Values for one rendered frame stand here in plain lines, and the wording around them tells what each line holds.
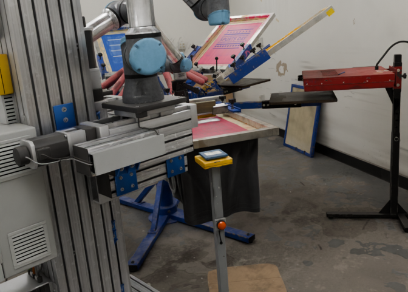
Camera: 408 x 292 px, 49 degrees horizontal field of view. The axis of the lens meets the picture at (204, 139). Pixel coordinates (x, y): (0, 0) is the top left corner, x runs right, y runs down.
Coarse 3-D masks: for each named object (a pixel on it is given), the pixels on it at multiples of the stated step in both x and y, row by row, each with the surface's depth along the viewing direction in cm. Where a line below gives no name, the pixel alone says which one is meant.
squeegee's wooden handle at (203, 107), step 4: (212, 100) 269; (196, 104) 265; (200, 104) 266; (204, 104) 267; (208, 104) 268; (212, 104) 269; (200, 108) 267; (204, 108) 267; (208, 108) 268; (200, 112) 267; (204, 112) 268; (212, 112) 270
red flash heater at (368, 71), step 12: (312, 72) 325; (324, 72) 319; (336, 72) 314; (348, 72) 309; (360, 72) 305; (372, 72) 300; (384, 72) 295; (396, 72) 296; (312, 84) 298; (324, 84) 296; (336, 84) 295; (348, 84) 294; (360, 84) 292; (372, 84) 291; (384, 84) 289
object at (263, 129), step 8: (232, 112) 265; (240, 112) 263; (240, 120) 255; (248, 120) 244; (256, 120) 239; (256, 128) 236; (264, 128) 220; (272, 128) 219; (216, 136) 212; (224, 136) 211; (232, 136) 213; (240, 136) 214; (248, 136) 215; (256, 136) 217; (264, 136) 218; (200, 144) 208; (208, 144) 209; (216, 144) 211
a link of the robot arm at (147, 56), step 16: (128, 0) 139; (144, 0) 138; (128, 16) 141; (144, 16) 139; (128, 32) 141; (144, 32) 139; (160, 32) 144; (128, 48) 142; (144, 48) 139; (160, 48) 140; (128, 64) 150; (144, 64) 141; (160, 64) 142
